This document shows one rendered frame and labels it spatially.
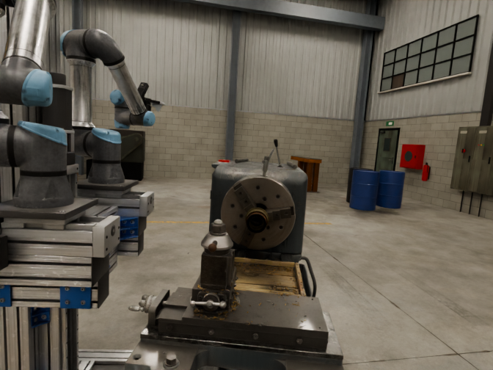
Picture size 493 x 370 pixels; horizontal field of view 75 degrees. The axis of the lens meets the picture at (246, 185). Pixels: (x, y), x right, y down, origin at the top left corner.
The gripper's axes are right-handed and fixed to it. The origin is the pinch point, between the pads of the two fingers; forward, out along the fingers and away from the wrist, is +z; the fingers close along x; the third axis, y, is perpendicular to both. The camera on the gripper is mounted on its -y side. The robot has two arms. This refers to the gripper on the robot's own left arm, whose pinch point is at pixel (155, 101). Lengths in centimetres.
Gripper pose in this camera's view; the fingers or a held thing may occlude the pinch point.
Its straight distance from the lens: 208.9
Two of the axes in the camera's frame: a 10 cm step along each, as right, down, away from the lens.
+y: -1.9, 9.7, 1.7
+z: 3.0, -1.1, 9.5
